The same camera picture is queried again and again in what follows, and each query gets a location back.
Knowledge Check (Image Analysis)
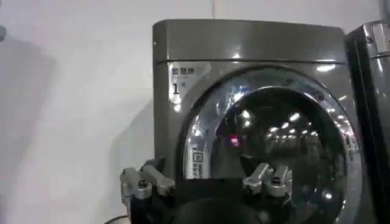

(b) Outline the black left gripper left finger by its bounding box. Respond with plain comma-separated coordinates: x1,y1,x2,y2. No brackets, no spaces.
119,156,176,211

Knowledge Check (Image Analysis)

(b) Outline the round glass dryer door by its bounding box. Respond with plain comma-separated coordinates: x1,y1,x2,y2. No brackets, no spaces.
176,65,363,224

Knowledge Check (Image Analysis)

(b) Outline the grey dryer numbered one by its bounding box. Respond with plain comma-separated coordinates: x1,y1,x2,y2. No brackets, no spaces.
152,18,371,224

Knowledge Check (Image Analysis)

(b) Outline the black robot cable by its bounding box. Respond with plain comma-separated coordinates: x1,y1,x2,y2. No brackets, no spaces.
104,214,129,224

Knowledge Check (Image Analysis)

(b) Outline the grey dryer with dark side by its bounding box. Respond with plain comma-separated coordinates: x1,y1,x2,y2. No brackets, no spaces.
344,19,390,224

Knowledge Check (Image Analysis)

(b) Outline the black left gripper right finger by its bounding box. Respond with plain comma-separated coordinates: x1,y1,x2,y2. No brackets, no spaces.
239,154,293,205

